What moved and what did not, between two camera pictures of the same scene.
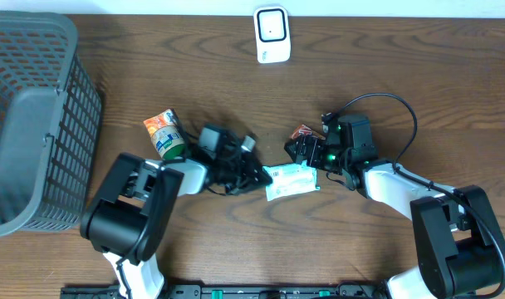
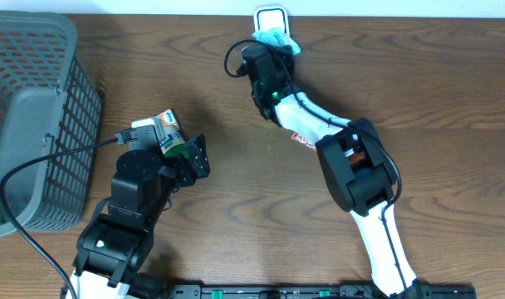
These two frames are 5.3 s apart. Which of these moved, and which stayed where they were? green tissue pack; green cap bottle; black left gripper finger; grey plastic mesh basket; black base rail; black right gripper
Moved: black right gripper; black left gripper finger; green tissue pack
Stayed: grey plastic mesh basket; green cap bottle; black base rail
